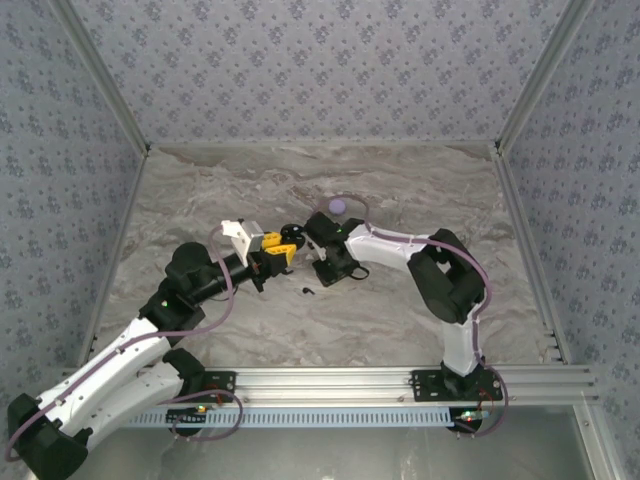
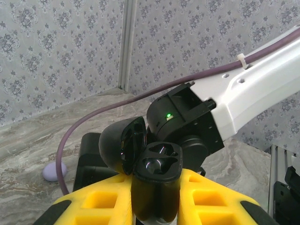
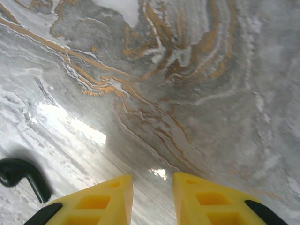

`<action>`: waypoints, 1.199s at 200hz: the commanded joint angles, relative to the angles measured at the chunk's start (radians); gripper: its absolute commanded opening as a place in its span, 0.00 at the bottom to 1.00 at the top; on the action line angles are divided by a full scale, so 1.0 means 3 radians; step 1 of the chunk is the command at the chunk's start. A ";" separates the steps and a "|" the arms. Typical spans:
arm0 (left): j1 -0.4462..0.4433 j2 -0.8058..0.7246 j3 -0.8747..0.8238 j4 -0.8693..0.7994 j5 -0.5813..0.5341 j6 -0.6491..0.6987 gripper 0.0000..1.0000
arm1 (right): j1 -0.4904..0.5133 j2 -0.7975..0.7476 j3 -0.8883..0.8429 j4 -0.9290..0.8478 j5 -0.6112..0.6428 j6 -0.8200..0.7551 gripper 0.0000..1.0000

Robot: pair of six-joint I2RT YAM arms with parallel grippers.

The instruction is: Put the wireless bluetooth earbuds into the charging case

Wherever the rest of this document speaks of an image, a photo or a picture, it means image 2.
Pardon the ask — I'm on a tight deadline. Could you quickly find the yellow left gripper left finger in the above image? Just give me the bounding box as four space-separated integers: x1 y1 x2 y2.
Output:
35 174 133 225

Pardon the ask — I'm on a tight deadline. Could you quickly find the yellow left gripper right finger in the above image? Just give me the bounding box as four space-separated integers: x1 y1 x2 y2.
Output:
178 168 282 225

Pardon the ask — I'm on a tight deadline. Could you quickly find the black earbuds charging case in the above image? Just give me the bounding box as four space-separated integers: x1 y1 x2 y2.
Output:
98 116 183 223

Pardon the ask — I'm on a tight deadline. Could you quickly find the black wireless earbud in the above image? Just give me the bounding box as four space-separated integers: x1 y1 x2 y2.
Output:
140 156 166 176

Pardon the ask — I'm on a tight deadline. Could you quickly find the purple earbuds charging case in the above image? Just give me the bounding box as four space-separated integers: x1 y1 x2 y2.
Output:
42 162 68 182

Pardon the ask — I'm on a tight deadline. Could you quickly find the long aluminium base rail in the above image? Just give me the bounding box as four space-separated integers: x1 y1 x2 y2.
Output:
267 144 296 211

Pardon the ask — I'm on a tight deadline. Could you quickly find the aluminium frame post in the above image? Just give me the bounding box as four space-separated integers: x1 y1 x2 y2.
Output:
116 0 138 91

